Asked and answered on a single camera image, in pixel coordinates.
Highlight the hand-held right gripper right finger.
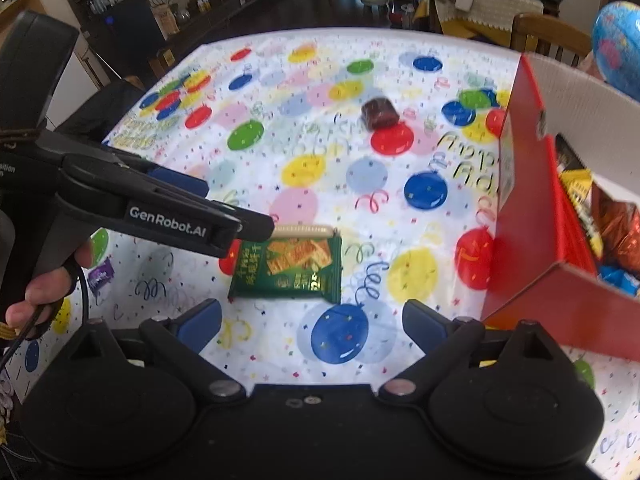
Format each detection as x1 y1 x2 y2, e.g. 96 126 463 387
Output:
377 299 563 403

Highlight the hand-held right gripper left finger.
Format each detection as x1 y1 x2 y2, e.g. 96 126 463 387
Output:
70 298 247 403

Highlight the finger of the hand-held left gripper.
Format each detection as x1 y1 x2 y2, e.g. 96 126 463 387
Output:
102 147 210 199
62 152 275 260

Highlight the green cracker packet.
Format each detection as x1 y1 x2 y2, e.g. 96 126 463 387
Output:
227 224 344 306

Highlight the red cardboard box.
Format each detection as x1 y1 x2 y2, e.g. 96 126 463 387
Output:
481 51 640 362

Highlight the red-brown foil snack packet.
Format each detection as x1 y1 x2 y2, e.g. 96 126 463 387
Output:
591 184 640 267

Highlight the person's left hand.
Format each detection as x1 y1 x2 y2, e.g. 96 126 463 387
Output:
5 240 94 330

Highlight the black jacket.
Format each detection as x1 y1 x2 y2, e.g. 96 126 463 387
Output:
54 79 147 137

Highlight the purple wrapped candy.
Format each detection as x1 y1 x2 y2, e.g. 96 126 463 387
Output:
89 257 116 292

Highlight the black cabinet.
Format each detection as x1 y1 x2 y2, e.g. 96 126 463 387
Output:
66 0 167 80

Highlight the balloon-print tablecloth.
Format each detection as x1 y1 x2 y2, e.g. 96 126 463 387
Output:
10 26 640 476

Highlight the long dark television cabinet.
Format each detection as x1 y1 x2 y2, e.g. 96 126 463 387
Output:
149 0 295 63

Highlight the yellow snack packet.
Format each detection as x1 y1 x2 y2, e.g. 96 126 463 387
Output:
559 169 607 257

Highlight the blue snack packet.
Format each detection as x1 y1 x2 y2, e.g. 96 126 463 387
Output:
596 263 640 297

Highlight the dark red wrapped candy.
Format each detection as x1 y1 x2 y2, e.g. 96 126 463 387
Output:
360 95 400 132

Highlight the wooden chair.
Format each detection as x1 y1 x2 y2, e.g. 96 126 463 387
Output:
511 11 594 70

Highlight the blue globe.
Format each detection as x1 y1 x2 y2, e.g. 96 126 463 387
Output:
591 1 640 102

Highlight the black cable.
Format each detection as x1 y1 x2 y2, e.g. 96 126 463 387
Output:
0 260 92 371

